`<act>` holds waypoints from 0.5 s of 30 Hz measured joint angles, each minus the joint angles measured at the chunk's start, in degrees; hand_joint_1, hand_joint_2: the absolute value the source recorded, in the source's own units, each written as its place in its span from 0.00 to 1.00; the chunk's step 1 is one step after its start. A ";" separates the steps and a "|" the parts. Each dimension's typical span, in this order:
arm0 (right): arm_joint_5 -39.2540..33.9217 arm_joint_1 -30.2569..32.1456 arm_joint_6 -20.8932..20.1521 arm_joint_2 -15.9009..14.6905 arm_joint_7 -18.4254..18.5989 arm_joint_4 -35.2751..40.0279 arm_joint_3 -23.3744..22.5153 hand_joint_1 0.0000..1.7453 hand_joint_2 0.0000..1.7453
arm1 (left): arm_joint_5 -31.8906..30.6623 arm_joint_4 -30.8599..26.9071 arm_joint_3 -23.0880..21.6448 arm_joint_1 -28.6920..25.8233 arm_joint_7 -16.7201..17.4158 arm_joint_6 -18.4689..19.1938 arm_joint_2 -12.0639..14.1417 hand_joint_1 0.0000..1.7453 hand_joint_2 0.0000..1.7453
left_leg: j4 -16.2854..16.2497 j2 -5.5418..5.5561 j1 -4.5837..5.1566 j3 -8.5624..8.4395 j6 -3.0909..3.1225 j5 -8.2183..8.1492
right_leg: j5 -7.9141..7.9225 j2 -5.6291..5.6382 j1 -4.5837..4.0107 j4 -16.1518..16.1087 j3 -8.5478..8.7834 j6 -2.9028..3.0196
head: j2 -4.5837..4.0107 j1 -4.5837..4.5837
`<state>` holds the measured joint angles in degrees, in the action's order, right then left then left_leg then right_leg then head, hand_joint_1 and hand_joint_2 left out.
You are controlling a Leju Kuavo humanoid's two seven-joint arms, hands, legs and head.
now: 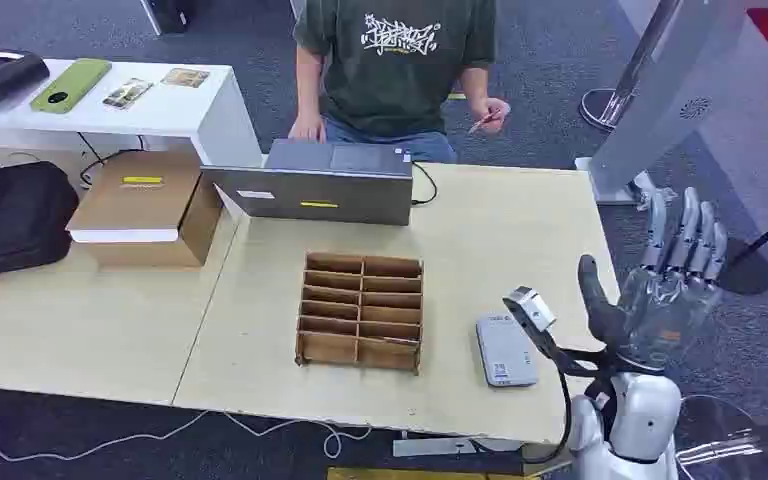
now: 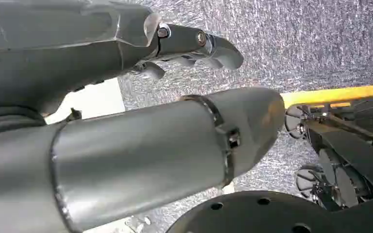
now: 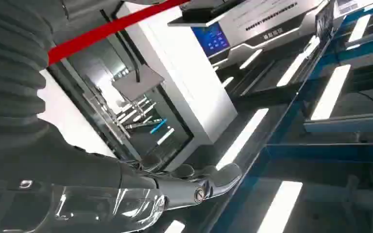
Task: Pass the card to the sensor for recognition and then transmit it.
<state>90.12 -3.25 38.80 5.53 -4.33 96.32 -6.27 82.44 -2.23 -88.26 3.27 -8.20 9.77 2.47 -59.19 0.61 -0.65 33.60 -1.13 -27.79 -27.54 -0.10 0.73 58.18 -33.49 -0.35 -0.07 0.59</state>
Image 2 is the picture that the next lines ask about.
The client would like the black perforated round plate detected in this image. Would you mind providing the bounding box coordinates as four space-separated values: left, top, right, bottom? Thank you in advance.
165 190 373 233

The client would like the yellow floor tape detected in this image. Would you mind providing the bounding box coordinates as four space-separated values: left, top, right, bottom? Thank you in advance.
280 84 373 109

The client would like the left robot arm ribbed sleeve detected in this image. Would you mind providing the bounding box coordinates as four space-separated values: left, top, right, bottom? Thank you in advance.
0 105 48 138

